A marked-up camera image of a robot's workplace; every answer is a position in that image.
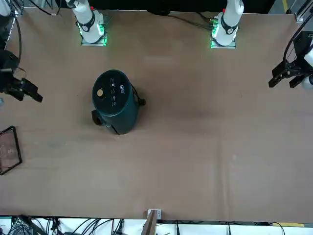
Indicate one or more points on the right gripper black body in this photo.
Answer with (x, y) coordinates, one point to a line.
(8, 66)

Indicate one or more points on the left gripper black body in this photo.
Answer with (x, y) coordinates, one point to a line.
(300, 44)

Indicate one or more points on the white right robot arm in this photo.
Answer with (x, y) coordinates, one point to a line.
(88, 22)

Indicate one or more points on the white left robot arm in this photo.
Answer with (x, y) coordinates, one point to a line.
(230, 22)

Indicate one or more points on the green air fryer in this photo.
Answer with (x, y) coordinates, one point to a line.
(115, 98)

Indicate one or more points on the black power strip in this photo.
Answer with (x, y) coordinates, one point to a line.
(20, 224)

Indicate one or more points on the aluminium frame rail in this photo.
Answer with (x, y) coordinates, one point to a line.
(303, 12)
(11, 29)

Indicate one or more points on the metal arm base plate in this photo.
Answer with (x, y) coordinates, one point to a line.
(85, 43)
(220, 46)

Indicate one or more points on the metal post bracket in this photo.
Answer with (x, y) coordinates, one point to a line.
(159, 214)

